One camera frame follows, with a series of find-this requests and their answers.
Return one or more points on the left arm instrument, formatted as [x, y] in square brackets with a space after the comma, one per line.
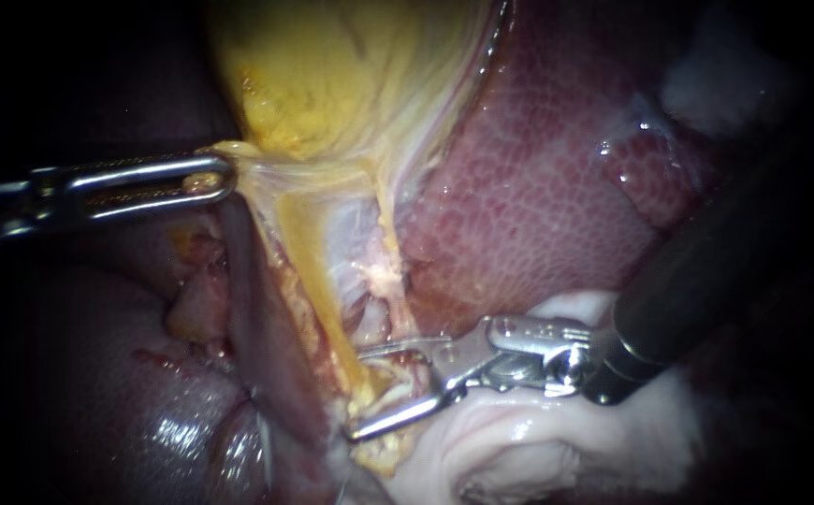
[21, 207]

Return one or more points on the right arm instrument jaw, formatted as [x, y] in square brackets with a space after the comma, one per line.
[396, 419]
[407, 347]

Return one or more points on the left arm instrument jaw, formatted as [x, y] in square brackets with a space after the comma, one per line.
[147, 170]

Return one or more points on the right arm instrument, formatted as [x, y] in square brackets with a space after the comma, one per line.
[526, 351]

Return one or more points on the gallbladder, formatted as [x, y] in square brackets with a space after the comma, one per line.
[323, 77]

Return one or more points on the dark right arm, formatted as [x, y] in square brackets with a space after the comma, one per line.
[695, 280]

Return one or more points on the thin tube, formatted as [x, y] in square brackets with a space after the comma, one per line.
[389, 231]
[312, 280]

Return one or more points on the dark red liver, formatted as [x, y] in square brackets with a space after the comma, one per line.
[533, 210]

